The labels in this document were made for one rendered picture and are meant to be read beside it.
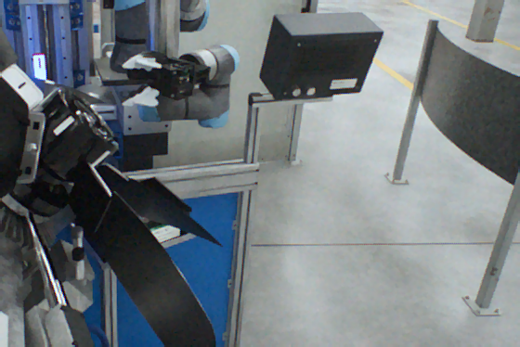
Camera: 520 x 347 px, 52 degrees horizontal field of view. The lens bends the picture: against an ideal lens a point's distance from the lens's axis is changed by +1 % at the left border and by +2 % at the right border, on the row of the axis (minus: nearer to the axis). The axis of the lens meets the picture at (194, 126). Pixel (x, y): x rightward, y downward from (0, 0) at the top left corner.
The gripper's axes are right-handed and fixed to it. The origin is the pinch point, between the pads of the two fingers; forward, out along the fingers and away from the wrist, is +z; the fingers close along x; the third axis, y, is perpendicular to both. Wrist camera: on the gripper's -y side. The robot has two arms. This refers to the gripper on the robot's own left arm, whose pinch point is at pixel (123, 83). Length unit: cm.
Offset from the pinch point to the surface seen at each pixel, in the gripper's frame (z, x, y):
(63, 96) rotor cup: 27.6, -7.2, 14.0
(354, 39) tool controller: -55, -7, 25
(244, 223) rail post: -44, 48, 10
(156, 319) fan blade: 29.4, 17.1, 33.6
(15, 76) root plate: 28.1, -7.7, 4.8
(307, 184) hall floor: -195, 107, -25
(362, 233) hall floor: -167, 107, 17
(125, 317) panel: -20, 78, -11
